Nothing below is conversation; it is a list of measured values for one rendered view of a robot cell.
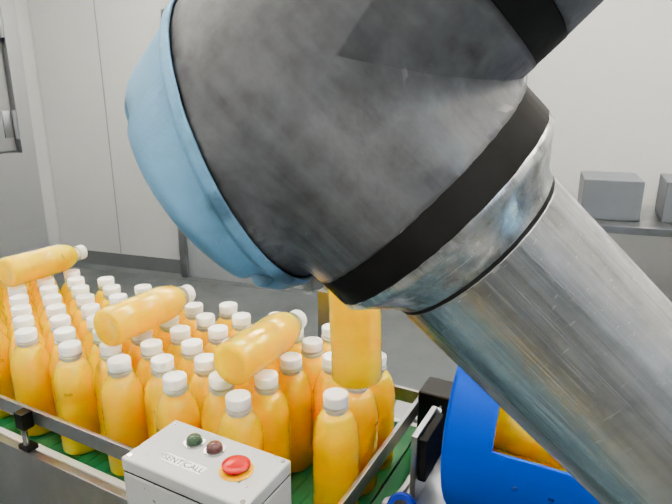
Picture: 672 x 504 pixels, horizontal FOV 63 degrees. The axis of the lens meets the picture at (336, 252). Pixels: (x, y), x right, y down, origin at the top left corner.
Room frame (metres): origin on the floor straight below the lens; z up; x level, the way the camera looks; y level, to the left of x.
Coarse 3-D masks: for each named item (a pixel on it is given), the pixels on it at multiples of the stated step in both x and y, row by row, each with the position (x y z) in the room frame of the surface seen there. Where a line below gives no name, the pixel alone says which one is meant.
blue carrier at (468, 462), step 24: (456, 384) 0.65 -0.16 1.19; (456, 408) 0.63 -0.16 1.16; (480, 408) 0.62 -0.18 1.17; (456, 432) 0.62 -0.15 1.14; (480, 432) 0.61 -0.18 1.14; (456, 456) 0.61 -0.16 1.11; (480, 456) 0.60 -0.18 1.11; (504, 456) 0.59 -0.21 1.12; (456, 480) 0.61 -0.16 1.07; (480, 480) 0.60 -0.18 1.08; (504, 480) 0.58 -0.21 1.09; (528, 480) 0.57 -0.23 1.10; (552, 480) 0.56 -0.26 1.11
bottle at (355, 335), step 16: (336, 304) 0.70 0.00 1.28; (336, 320) 0.70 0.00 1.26; (352, 320) 0.69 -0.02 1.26; (368, 320) 0.69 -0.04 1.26; (336, 336) 0.70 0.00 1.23; (352, 336) 0.69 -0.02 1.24; (368, 336) 0.69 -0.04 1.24; (336, 352) 0.70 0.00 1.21; (352, 352) 0.69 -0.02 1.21; (368, 352) 0.69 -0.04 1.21; (336, 368) 0.71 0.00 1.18; (352, 368) 0.69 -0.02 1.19; (368, 368) 0.69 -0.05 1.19; (352, 384) 0.69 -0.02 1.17; (368, 384) 0.69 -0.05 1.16
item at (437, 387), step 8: (424, 384) 0.99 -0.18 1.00; (432, 384) 0.99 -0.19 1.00; (440, 384) 0.99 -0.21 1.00; (448, 384) 0.99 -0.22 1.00; (424, 392) 0.96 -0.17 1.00; (432, 392) 0.96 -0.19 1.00; (440, 392) 0.96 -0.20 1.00; (448, 392) 0.96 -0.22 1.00; (424, 400) 0.96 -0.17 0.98; (432, 400) 0.95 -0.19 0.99; (440, 400) 0.94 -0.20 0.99; (448, 400) 0.94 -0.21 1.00; (424, 408) 0.96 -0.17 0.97; (440, 408) 0.93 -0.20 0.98; (424, 416) 0.96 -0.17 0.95
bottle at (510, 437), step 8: (504, 416) 0.65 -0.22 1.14; (504, 424) 0.64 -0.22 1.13; (512, 424) 0.64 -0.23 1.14; (496, 432) 0.64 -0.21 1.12; (504, 432) 0.64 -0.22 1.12; (512, 432) 0.64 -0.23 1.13; (520, 432) 0.63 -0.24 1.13; (496, 440) 0.64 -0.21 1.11; (504, 440) 0.64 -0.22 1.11; (512, 440) 0.63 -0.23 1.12; (520, 440) 0.63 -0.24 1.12; (528, 440) 0.62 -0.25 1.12; (496, 448) 0.65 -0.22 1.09; (504, 448) 0.64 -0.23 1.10; (512, 448) 0.63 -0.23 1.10; (520, 448) 0.63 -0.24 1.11; (528, 448) 0.62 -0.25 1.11; (536, 448) 0.62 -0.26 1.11; (528, 456) 0.63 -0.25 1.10; (536, 456) 0.62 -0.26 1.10; (544, 456) 0.62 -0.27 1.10; (552, 464) 0.62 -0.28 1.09
